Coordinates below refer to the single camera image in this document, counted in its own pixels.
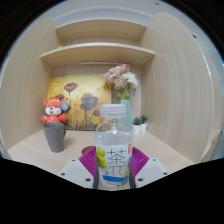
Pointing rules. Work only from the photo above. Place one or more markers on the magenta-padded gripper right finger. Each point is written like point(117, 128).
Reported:
point(151, 170)

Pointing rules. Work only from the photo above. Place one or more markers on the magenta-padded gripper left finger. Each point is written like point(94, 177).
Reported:
point(75, 171)

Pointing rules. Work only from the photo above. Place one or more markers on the clear plastic drink bottle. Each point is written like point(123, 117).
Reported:
point(113, 140)

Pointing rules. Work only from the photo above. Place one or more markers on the grey mug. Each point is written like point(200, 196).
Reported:
point(54, 136)

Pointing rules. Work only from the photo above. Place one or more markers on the small potted succulent white pot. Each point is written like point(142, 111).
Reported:
point(144, 125)
point(136, 127)

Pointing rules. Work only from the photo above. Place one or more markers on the tall teal vase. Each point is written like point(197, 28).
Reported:
point(127, 111)

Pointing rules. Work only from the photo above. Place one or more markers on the red plush toy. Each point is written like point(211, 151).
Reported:
point(53, 111)

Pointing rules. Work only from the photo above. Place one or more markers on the yellow poppy painting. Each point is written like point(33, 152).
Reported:
point(83, 90)

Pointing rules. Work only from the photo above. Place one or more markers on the pink and white flower bouquet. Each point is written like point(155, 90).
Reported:
point(120, 80)

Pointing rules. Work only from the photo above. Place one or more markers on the white light bar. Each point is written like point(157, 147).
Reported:
point(100, 63)

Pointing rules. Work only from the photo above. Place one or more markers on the light wooden shelf unit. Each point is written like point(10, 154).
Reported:
point(96, 51)

